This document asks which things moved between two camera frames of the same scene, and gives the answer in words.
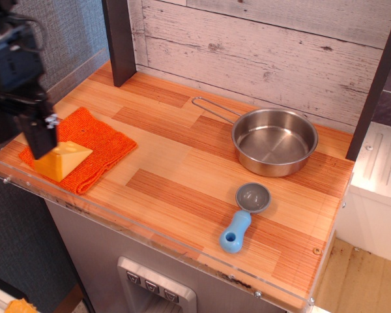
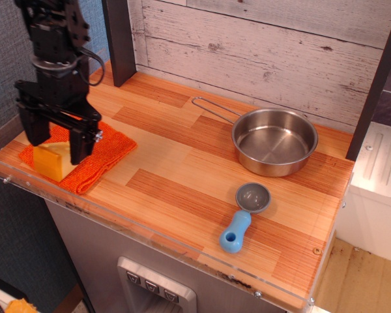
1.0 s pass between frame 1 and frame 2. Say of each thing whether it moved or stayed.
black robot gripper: moved
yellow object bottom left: stayed
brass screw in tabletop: stayed
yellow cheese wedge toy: stayed
